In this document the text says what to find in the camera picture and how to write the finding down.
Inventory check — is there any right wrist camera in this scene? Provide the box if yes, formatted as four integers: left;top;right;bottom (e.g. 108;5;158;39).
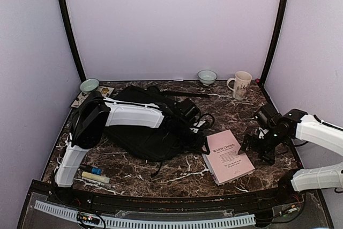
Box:
255;103;279;129

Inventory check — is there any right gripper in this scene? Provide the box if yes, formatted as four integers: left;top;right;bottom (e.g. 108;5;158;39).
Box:
238;129;287;166

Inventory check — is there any black student bag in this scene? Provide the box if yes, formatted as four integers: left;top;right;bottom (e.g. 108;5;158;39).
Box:
103;86;210;163

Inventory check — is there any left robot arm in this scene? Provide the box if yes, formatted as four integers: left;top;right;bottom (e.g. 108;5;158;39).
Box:
54;88;210;205

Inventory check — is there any right black frame post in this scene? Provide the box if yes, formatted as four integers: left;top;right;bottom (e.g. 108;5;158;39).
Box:
259;0;287;87

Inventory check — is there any celadon bowl at back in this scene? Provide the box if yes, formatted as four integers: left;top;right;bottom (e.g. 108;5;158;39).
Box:
197;70;217;86

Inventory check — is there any celadon bowl on tile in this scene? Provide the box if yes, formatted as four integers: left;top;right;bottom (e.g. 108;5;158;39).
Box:
79;78;100;95

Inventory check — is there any white mug with print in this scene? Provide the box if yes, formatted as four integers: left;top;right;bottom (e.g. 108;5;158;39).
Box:
226;71;252;100

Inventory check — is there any black frame post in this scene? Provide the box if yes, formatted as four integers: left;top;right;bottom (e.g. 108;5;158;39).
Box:
259;0;287;87
58;0;86;82

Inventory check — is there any small circuit board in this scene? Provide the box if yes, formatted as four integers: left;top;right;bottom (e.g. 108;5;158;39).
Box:
77;212;100;226

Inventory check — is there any white cable duct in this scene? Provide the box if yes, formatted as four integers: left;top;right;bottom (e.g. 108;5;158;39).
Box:
34;201;256;228

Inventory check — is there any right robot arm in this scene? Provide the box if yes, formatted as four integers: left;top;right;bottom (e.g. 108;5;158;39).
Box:
238;104;342;204

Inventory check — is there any clear pen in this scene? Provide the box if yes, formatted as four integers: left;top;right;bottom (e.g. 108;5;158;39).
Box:
85;180;111;189

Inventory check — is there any pink Warm Chord book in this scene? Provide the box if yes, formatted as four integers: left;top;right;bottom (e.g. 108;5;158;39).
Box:
203;130;255;186

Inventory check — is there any yellow highlighter pen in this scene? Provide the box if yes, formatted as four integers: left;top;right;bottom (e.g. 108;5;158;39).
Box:
81;172;110;184

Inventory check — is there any left black frame post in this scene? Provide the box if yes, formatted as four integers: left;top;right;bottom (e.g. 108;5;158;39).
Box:
58;0;86;82

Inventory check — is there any black front table rail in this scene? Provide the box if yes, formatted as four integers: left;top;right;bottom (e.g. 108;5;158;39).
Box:
25;179;306;217

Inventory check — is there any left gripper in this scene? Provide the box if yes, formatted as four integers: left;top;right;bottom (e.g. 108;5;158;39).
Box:
173;120;210;155

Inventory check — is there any black and blue marker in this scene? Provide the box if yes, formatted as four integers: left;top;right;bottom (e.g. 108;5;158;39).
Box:
79;164;102;175

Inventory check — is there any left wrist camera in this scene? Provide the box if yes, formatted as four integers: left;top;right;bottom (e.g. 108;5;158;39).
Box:
176;98;200;123

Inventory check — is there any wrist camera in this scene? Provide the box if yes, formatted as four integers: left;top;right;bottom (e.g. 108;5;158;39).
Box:
255;103;279;129
176;98;200;123

